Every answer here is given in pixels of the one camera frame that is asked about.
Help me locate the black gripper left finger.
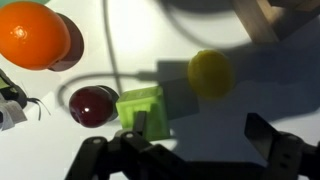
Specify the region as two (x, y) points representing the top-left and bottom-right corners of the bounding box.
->
(64, 110), (188, 180)

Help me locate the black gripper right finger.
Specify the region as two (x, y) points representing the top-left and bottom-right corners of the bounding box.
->
(244, 112), (320, 180)

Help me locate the light green block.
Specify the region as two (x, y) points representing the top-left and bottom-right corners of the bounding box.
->
(115, 85), (172, 142)

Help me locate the slatted wooden tray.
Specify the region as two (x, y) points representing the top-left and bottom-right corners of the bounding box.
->
(231, 0), (320, 46)

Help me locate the dark red toy plum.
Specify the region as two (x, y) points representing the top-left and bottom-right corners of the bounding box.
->
(68, 85), (115, 129)

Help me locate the yellow toy lemon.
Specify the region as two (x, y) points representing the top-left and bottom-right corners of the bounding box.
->
(187, 49), (235, 100)

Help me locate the black white patterned cube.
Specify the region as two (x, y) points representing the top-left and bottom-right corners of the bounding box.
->
(0, 68), (29, 132)

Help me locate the orange toy orange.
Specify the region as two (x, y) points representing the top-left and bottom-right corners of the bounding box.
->
(0, 0), (72, 71)

